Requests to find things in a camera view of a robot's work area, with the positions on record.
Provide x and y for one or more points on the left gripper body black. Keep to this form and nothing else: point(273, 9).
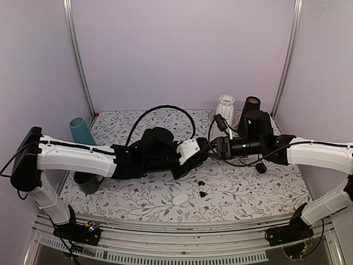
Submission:
point(185, 170)

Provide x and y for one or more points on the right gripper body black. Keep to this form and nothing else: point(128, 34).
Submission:
point(225, 141)

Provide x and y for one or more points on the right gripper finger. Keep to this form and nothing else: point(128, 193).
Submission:
point(212, 155)
point(210, 144)

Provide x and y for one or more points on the black round earbud case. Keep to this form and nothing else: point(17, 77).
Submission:
point(261, 168)

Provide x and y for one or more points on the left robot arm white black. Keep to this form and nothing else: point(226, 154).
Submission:
point(156, 151)

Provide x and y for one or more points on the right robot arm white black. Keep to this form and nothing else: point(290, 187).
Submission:
point(259, 139)

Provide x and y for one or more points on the white earbud case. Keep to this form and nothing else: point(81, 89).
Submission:
point(180, 199)

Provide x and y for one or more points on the black earbud front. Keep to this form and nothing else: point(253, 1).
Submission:
point(202, 194)

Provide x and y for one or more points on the floral table mat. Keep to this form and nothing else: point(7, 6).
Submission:
point(233, 193)

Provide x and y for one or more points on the white ribbed vase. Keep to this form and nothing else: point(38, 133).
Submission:
point(226, 109)

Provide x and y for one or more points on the black cylinder tube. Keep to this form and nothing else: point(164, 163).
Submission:
point(251, 103)

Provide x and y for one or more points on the dark grey mug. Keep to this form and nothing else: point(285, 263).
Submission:
point(88, 183)

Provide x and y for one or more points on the teal cup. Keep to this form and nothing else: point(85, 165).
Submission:
point(80, 132)

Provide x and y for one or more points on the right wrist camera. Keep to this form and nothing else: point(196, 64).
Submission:
point(222, 127)

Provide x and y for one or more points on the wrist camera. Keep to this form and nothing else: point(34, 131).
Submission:
point(222, 127)
point(191, 150)

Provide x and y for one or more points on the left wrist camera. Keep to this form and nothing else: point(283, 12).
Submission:
point(191, 150)

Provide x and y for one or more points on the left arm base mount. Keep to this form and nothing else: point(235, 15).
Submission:
point(78, 233)

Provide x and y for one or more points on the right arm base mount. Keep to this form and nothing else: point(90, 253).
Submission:
point(296, 230)

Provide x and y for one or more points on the right metal corner post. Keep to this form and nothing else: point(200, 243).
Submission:
point(294, 29)

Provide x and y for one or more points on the metal corner post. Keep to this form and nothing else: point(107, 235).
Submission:
point(294, 29)
point(69, 18)

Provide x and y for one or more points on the left metal corner post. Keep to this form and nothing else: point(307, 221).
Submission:
point(69, 18)

